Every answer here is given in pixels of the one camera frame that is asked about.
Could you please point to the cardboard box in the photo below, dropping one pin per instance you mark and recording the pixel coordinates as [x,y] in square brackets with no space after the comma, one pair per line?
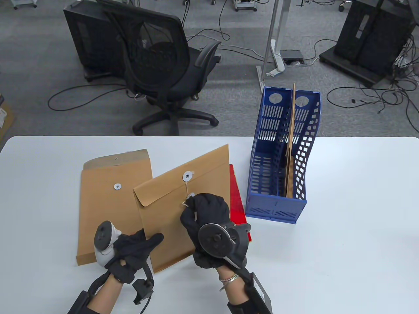
[5,121]

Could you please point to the person's left forearm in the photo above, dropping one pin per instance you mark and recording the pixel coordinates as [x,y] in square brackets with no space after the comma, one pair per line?
[104,294]

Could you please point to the person's right hand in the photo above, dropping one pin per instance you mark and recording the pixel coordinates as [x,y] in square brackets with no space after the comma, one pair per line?
[209,209]

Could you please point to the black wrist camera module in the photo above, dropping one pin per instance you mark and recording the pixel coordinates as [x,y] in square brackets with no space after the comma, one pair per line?
[142,289]

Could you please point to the person's left hand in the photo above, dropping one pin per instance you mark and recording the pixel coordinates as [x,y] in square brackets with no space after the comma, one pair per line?
[131,248]

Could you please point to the stack of red cardstock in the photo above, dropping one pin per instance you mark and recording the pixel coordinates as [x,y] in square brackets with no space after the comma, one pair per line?
[237,202]

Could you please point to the blue plastic file holder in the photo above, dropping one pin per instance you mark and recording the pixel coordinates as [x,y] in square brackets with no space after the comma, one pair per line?
[296,209]

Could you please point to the black equipment cabinet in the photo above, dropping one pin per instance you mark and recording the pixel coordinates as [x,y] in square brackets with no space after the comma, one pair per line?
[373,36]

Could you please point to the white metal desk leg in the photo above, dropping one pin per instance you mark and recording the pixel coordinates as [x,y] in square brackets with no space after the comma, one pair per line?
[276,19]

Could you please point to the white cart base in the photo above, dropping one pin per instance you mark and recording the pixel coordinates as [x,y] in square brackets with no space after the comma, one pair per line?
[245,4]
[24,3]

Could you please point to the black wheeled platform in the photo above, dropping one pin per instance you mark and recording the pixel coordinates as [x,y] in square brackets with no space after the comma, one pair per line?
[347,65]

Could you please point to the black floor box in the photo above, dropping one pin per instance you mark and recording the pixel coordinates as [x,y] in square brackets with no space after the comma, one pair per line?
[291,54]

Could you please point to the brown document pouch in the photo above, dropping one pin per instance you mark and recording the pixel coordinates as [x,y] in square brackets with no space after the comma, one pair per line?
[98,202]
[290,157]
[170,222]

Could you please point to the black mesh office chair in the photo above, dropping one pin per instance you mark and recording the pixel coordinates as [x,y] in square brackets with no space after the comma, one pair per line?
[183,75]

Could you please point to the black computer tower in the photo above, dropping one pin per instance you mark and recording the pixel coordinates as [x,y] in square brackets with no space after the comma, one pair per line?
[88,39]

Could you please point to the person's right forearm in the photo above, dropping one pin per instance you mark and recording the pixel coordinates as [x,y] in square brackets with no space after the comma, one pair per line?
[234,294]

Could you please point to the black sensor box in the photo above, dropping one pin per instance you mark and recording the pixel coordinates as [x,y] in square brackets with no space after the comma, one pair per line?
[260,294]

